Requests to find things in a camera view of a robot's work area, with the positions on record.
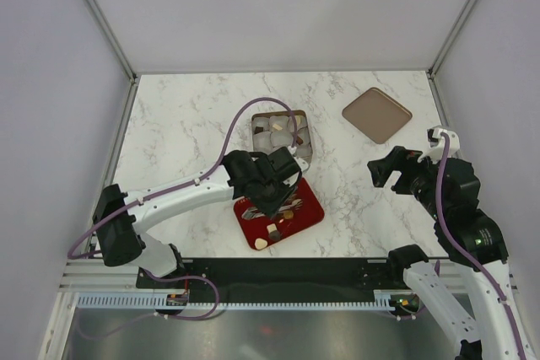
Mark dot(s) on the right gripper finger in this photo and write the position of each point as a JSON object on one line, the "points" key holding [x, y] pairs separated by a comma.
{"points": [[400, 186], [381, 169]]}

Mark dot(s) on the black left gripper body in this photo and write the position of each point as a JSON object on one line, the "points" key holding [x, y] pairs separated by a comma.
{"points": [[275, 196]]}

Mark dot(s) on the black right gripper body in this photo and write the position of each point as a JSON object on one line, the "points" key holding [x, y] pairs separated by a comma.
{"points": [[421, 174]]}

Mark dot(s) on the metal tongs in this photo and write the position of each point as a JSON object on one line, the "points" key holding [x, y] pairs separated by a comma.
{"points": [[252, 213]]}

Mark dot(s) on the gold chocolate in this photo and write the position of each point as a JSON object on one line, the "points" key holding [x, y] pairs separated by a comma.
{"points": [[288, 215]]}

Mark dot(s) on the round white chocolate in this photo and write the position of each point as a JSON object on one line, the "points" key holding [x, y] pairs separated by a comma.
{"points": [[300, 121]]}

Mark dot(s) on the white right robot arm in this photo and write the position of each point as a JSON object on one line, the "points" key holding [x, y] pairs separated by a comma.
{"points": [[448, 191]]}

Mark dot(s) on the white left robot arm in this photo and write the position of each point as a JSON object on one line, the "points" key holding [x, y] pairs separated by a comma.
{"points": [[124, 218]]}

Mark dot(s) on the white square ridged chocolate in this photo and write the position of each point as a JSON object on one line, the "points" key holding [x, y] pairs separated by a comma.
{"points": [[271, 228]]}

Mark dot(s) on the dark heart chocolate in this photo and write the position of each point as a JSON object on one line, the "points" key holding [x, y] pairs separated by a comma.
{"points": [[275, 235]]}

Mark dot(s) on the white rounded chocolate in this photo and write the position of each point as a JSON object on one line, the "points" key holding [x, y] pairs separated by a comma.
{"points": [[260, 244]]}

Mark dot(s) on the gold square tin box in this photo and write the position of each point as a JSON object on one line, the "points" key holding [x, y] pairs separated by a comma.
{"points": [[271, 140]]}

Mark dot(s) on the red rectangular tray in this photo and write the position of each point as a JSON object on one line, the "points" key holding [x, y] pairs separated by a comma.
{"points": [[309, 214]]}

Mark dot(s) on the gold tin lid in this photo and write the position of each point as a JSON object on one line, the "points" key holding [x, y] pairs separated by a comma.
{"points": [[377, 115]]}

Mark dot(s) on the white slotted cable duct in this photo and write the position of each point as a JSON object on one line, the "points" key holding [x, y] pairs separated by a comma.
{"points": [[163, 301]]}

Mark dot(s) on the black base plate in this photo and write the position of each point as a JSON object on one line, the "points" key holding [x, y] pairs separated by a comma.
{"points": [[295, 280]]}

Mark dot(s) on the right aluminium frame post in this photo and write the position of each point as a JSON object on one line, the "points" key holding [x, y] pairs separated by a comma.
{"points": [[456, 28]]}

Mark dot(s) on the aluminium frame post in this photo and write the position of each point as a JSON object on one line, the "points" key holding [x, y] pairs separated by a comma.
{"points": [[105, 28], [456, 28]]}

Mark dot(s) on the left aluminium frame post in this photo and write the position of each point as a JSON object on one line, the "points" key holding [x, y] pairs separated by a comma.
{"points": [[105, 28]]}

